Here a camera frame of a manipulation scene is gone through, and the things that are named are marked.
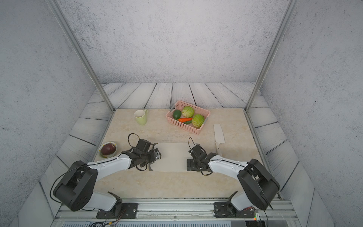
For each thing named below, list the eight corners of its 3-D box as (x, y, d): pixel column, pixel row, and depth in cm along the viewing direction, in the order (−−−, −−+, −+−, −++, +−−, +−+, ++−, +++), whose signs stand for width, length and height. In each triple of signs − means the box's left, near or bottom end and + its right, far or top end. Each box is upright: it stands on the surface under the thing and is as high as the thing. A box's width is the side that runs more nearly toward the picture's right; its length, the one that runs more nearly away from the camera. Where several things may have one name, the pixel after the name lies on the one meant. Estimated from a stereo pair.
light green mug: (135, 125, 112) (132, 117, 105) (138, 116, 118) (135, 108, 111) (146, 125, 112) (144, 117, 105) (148, 116, 118) (146, 108, 111)
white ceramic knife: (217, 155, 96) (217, 154, 94) (212, 126, 113) (213, 124, 111) (226, 155, 96) (227, 154, 94) (220, 126, 113) (221, 124, 111)
